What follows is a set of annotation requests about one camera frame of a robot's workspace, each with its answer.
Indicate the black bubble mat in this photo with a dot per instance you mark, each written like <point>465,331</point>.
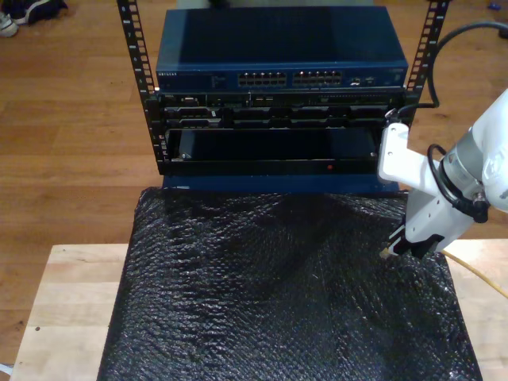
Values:
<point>278,325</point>

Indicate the black rack server unit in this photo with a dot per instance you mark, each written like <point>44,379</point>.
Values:
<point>278,111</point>

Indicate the dark shoe with white stripe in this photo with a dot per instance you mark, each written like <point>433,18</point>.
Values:
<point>39,10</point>

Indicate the black perforated rack post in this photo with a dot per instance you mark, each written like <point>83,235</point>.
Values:
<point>131,47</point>
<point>434,39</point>

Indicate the blue network switch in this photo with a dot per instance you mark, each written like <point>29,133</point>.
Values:
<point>278,39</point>

